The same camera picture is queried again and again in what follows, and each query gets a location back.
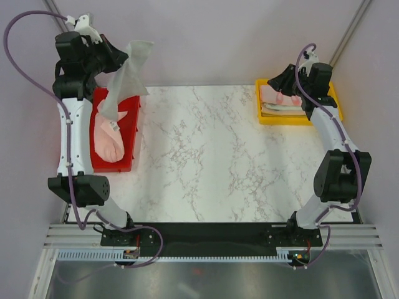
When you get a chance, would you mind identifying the left corner aluminium post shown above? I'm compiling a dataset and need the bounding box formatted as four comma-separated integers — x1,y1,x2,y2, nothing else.
42,0,68,33

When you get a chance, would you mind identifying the white towel label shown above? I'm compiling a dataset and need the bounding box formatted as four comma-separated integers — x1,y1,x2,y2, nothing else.
109,121,120,132

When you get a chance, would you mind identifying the red plastic bin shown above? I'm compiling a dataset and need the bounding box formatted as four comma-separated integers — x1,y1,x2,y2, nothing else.
89,88,141,173

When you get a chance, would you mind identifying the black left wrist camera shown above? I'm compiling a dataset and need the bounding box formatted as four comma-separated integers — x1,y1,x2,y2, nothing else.
65,12,103,44

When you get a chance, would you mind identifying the white slotted cable duct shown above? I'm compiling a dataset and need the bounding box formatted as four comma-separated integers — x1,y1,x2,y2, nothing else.
57,249,293,263

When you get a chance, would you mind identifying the right corner aluminium post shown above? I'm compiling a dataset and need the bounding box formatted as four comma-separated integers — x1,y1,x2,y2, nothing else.
329,0,374,67

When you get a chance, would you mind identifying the pink patterned towel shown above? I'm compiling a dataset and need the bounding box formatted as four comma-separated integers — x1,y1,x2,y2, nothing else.
259,85,302,107

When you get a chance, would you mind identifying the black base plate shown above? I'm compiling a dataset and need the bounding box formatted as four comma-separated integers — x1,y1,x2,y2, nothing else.
100,222,323,257

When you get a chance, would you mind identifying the corner aluminium post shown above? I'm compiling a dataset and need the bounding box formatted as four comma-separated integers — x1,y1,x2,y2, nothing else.
329,0,374,67
42,0,68,33

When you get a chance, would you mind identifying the orange fox towel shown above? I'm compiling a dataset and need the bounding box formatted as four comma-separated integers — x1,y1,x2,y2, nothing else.
261,109,305,117

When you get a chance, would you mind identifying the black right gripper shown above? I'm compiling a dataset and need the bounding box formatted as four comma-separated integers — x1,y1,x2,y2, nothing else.
267,64,312,98

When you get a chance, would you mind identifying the grey towel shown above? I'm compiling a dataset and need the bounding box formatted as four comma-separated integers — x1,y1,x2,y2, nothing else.
99,40,153,121

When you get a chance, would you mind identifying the light pink towel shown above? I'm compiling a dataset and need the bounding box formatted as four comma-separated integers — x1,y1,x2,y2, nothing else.
94,100,127,163

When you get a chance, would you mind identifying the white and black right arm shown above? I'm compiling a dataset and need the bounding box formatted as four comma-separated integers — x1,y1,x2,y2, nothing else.
267,62,372,245

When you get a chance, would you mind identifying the yellow plastic bin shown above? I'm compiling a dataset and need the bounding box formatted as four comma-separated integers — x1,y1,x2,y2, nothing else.
254,78,344,126

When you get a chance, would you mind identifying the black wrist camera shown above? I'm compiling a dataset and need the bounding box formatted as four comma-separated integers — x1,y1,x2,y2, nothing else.
299,51,333,98
65,12,103,44

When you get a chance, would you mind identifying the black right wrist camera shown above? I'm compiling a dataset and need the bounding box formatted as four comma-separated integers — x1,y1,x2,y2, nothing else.
299,51,333,98

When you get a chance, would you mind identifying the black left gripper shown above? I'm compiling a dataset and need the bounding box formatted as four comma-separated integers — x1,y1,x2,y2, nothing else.
83,35,129,77

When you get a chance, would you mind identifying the mint green towel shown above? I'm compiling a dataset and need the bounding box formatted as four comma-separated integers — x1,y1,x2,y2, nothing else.
261,103,303,113

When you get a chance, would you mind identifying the aluminium frame rail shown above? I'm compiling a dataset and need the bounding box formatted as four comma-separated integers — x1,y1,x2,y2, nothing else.
44,222,382,249

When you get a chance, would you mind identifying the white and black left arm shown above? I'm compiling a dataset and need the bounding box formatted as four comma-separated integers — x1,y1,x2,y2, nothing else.
47,31,137,245

